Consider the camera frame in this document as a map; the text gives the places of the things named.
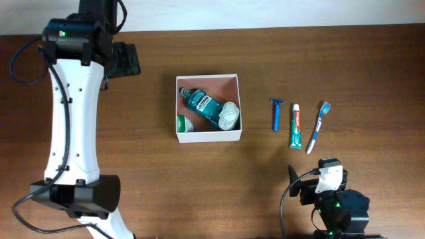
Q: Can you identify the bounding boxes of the toothpaste tube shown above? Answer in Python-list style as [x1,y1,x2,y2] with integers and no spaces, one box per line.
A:
[290,104,302,149]

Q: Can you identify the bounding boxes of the blue white toothbrush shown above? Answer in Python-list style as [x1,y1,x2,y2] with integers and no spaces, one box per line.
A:
[306,102,331,154]

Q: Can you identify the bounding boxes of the teal mouthwash bottle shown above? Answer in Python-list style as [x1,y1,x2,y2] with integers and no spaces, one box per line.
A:
[179,87,224,127]

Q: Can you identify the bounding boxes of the green soap bar box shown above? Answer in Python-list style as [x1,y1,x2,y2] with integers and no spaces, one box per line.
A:
[177,115,195,133]

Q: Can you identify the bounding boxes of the blue disposable razor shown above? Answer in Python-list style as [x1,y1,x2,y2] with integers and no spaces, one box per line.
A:
[270,98,284,132]

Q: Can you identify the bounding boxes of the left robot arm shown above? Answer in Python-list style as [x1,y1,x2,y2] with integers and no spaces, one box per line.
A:
[30,1,133,238]

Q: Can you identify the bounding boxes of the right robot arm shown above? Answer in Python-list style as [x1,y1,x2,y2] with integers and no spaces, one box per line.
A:
[287,157,370,239]

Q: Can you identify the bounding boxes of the white cardboard box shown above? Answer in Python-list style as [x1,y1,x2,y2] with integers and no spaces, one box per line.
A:
[175,74,242,143]

